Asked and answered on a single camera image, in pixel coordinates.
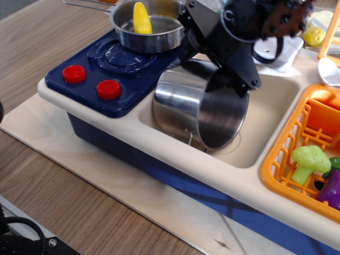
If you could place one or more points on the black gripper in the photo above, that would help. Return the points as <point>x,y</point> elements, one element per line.
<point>205,32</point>

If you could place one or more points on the steel pot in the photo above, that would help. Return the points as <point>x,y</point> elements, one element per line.
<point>192,102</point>

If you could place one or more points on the beige toy kitchen sink unit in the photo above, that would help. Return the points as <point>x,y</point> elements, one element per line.
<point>227,180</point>

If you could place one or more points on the steel saucepan on stove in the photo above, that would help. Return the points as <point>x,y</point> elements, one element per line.
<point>167,31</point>

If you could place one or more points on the white toy faucet base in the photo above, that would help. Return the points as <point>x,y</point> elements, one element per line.
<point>267,50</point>

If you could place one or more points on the yellow toy corn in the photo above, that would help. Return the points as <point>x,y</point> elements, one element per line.
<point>141,21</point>

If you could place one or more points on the blue toy stove top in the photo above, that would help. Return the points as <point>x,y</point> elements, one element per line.
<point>106,59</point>

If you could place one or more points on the red stove knob right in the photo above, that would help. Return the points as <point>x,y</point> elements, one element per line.
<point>108,89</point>

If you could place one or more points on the red stove knob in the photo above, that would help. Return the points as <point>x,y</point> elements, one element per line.
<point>74,74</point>
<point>108,89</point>

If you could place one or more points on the yellow toy food piece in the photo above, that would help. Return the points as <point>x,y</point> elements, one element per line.
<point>314,36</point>

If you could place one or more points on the white plastic spoon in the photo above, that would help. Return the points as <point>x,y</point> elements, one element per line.
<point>328,72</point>

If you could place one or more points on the orange dish rack basket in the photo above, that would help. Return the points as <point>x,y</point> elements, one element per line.
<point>314,121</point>

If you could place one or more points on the red stove knob left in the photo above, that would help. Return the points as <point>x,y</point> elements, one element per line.
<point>74,74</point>

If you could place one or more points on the green toy broccoli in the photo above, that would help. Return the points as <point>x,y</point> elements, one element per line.
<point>309,159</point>

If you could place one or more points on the plywood base board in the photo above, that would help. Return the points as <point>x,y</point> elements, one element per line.
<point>101,205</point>

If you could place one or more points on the purple toy eggplant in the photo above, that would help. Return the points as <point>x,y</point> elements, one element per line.
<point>330,191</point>

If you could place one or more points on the black metal bracket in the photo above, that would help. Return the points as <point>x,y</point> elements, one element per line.
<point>55,246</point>

